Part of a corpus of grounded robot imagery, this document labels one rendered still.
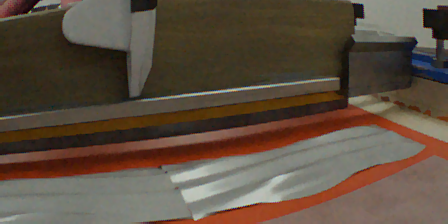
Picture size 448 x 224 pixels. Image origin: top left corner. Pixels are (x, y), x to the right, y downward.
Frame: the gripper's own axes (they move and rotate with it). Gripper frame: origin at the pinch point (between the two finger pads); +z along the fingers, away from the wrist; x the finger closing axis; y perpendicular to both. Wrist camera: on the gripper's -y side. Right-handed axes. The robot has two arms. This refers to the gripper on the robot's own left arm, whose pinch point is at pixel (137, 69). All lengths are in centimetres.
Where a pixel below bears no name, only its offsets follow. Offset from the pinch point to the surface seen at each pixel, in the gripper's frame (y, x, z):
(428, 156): -16.5, 12.4, 5.5
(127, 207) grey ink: 2.9, 9.7, 5.0
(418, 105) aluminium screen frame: -25.4, 4.1, 4.8
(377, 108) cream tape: -22.2, 0.5, 5.5
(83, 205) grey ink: 5.3, 9.2, 5.0
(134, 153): 0.9, 1.1, 5.5
